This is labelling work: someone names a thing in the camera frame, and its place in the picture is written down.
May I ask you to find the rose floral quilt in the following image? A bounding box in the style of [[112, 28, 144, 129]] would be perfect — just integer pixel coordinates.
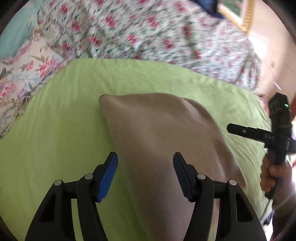
[[38, 1, 260, 91]]

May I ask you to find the pastel floral pillow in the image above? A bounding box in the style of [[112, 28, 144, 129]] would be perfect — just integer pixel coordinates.
[[1, 33, 75, 138]]

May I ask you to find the person's right hand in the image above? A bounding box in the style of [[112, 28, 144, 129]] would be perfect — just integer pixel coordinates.
[[260, 154, 295, 196]]

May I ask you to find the gold framed picture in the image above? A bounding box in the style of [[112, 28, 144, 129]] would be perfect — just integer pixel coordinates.
[[218, 0, 254, 33]]

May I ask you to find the beige knit sweater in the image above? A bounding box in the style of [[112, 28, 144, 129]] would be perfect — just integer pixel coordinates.
[[99, 93, 246, 240]]

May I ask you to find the light green bed sheet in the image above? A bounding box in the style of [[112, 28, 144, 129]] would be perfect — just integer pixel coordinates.
[[1, 58, 271, 240]]

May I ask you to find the dark blue cloth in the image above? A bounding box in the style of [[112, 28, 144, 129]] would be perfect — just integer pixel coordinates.
[[193, 0, 225, 19]]

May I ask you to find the teal floral blanket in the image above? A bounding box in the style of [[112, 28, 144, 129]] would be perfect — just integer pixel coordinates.
[[1, 1, 44, 59]]

